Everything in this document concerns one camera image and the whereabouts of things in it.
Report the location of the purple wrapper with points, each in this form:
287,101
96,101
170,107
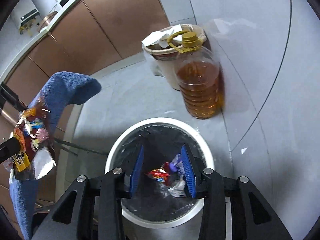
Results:
176,165

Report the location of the amber cooking oil bottle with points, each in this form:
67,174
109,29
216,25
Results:
197,73

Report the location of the brown rice cooker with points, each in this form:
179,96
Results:
46,21

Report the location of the brown lower cabinets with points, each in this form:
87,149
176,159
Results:
86,36

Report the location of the white round trash bin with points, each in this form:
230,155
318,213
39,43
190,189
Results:
161,199

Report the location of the beige full trash bucket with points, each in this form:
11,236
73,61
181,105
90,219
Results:
160,56

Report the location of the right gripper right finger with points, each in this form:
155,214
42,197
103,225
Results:
252,216

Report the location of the white water heater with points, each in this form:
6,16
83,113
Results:
25,15

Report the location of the small red wrapper in bin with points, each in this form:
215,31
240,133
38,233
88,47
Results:
161,174

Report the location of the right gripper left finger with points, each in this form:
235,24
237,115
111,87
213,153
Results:
91,208

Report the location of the red snack wrapper bag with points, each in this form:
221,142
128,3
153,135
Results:
35,157

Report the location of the blue fuzzy towel mat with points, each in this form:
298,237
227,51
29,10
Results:
61,90

